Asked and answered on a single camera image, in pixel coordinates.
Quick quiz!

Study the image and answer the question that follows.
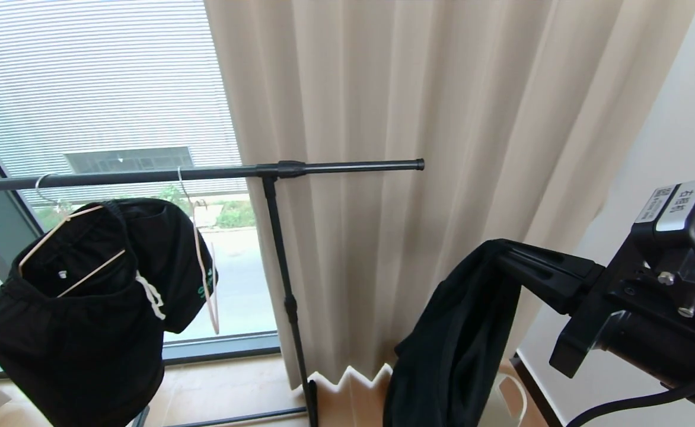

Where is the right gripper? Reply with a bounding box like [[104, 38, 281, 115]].
[[496, 237, 695, 410]]

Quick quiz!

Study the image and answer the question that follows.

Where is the black garment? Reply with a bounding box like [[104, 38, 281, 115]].
[[383, 239, 523, 427], [0, 197, 219, 427]]

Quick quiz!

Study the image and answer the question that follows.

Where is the pink clothes hanger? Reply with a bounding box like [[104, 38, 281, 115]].
[[177, 166, 221, 336], [18, 173, 127, 297]]

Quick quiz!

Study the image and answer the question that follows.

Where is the white laundry basket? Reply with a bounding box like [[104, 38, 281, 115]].
[[477, 371, 529, 427]]

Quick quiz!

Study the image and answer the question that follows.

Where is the black clothes rack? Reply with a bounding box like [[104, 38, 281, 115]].
[[0, 158, 425, 427]]

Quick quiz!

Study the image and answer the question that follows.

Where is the window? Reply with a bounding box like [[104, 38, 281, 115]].
[[0, 0, 281, 377]]

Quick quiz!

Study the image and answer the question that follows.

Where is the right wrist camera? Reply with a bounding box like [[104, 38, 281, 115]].
[[626, 178, 695, 342]]

